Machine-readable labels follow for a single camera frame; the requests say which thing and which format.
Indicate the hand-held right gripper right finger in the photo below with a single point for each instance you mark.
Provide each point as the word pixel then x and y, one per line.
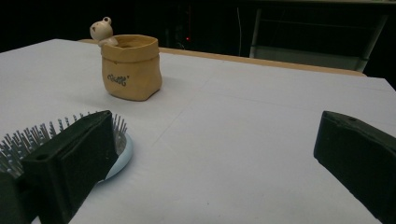
pixel 358 155

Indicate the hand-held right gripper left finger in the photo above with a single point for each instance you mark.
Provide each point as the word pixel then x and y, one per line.
pixel 77 155

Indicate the light blue paddle hairbrush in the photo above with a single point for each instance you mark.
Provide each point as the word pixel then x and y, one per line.
pixel 123 155

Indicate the tan bag-shaped pot with bear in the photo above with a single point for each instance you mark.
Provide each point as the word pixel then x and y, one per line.
pixel 132 74

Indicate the grey metal chair frame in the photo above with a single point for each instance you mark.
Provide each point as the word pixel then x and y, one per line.
pixel 305 58

